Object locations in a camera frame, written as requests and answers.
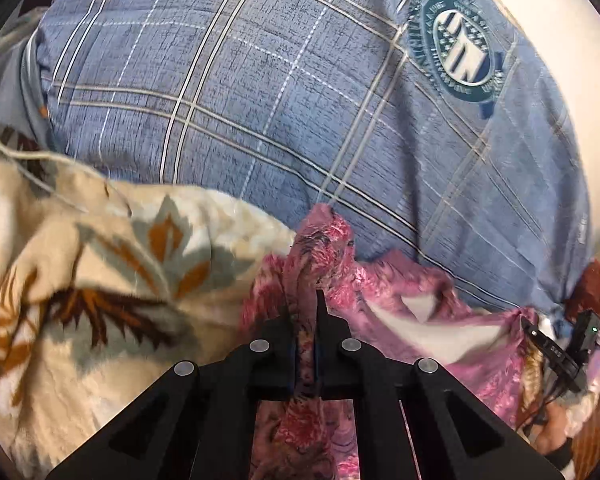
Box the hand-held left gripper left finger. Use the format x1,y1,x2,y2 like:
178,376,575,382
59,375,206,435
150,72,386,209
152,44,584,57
45,304,298,480

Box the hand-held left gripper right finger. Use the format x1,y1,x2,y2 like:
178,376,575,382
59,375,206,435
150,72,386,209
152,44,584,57
315,289,564,480

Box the purple floral shirt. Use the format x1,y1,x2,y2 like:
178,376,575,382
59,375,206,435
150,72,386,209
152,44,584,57
237,204,542,480

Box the person's right hand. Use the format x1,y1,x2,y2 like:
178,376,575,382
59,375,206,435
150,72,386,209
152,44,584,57
534,400,579,457

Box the shiny red-brown bag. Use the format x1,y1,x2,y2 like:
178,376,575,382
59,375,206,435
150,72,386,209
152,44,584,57
562,259,600,319

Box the beige leaf print blanket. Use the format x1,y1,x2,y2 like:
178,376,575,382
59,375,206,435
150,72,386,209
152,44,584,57
0,125,503,473

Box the blue plaid pillow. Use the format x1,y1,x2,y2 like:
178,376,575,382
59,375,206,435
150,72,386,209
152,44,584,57
32,0,597,317

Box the grey-blue cloth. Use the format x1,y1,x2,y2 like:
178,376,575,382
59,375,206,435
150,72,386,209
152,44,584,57
0,7,52,153

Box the black cable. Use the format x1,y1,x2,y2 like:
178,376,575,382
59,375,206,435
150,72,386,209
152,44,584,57
517,387,558,433

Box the white cable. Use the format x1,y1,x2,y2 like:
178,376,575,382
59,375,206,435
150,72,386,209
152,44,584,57
0,114,83,203

